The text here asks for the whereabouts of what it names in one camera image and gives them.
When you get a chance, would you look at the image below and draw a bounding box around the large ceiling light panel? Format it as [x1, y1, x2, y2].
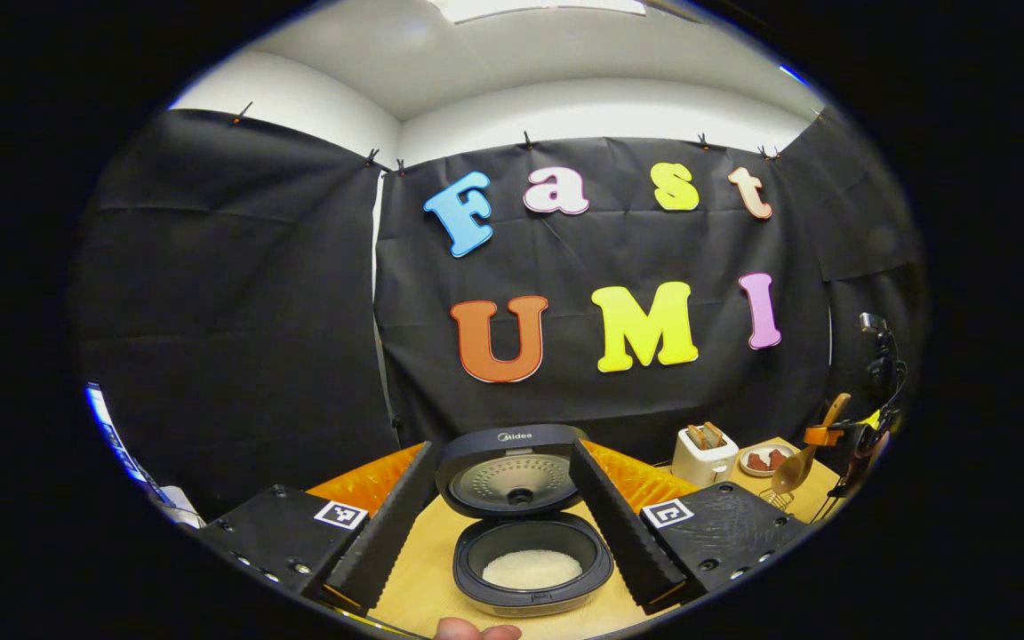
[428, 0, 646, 24]

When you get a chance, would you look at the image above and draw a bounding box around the small round plate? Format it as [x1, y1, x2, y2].
[739, 444, 797, 478]

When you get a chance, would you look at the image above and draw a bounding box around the white toaster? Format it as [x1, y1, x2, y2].
[672, 422, 740, 488]

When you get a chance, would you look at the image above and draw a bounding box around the dark grey rice cooker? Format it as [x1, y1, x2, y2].
[435, 424, 615, 619]

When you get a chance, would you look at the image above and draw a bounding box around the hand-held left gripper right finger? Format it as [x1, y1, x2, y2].
[570, 438, 811, 614]

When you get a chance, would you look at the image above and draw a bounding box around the white desk item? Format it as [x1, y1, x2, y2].
[156, 484, 207, 530]

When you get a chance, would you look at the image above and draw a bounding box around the computer monitor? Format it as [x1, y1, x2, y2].
[85, 382, 157, 499]

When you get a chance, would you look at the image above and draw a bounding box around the white rice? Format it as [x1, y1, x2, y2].
[483, 549, 584, 591]

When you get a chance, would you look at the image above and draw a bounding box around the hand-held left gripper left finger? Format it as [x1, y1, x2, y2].
[196, 440, 437, 614]

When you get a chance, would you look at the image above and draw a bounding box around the black backdrop cloth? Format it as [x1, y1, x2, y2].
[76, 107, 931, 525]

